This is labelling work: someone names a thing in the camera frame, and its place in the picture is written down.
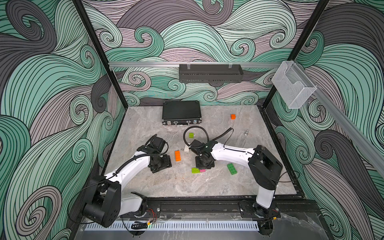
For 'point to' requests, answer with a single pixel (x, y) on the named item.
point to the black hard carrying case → (181, 112)
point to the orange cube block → (233, 116)
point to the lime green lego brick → (195, 170)
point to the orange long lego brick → (177, 155)
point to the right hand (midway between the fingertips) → (199, 168)
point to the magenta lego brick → (202, 170)
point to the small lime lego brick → (191, 135)
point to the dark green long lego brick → (231, 169)
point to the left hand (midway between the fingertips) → (167, 165)
